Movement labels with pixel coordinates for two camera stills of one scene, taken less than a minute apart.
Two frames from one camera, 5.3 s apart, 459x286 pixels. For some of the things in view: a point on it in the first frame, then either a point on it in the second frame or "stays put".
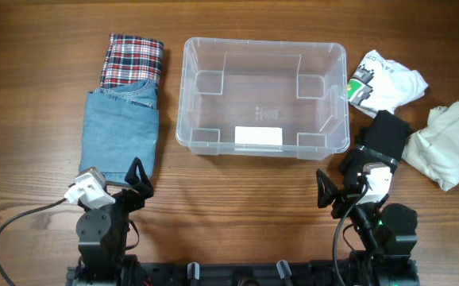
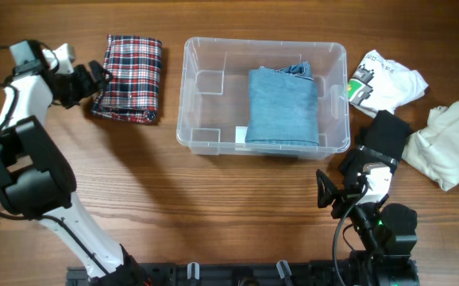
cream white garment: [449, 148] stays put
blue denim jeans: [120, 125] -> [283, 106]
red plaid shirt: [130, 59] stays put
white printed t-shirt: [381, 84] stays put
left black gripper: [144, 187] -> [94, 83]
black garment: [386, 133] stays put
